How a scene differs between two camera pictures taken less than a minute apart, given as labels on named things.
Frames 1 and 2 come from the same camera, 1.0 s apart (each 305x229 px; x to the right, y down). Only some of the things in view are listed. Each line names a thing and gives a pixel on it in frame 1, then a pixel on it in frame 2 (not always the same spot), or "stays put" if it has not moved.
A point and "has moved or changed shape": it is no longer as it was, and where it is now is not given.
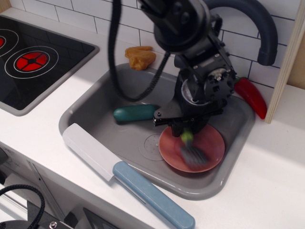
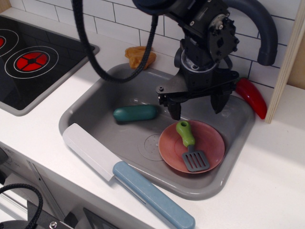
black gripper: x=198 y=108 → x=194 y=82
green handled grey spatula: x=193 y=156 has moved or changed shape
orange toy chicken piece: x=140 y=57 stays put
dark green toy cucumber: x=134 y=112 stays put
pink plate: x=209 y=140 stays put
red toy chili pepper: x=246 y=88 stays put
